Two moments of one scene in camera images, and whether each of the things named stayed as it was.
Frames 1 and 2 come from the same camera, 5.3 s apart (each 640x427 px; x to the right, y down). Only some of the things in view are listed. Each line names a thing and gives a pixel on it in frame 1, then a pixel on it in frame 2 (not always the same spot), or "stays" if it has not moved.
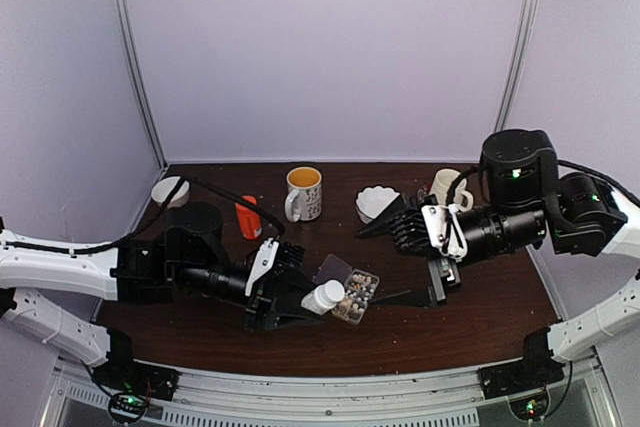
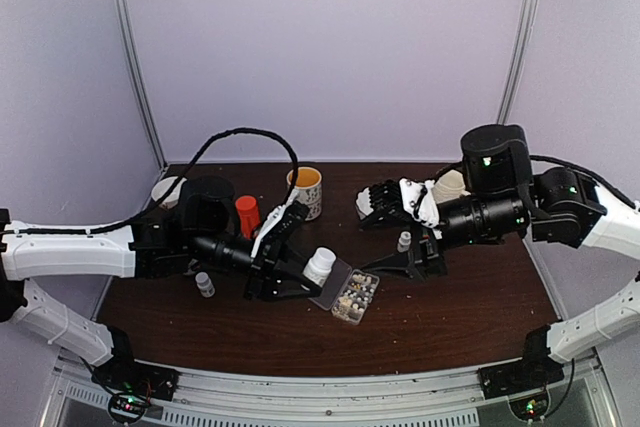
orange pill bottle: x=249 y=220 stays
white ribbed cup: x=443 y=179 stays
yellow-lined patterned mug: x=304 y=198 stays
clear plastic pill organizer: x=359 y=287 stays
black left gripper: x=279 y=310 -> x=267 y=270
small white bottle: x=325 y=297 -> x=319 y=265
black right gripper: x=442 y=270 -> x=413 y=260
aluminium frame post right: x=521 y=41 stays
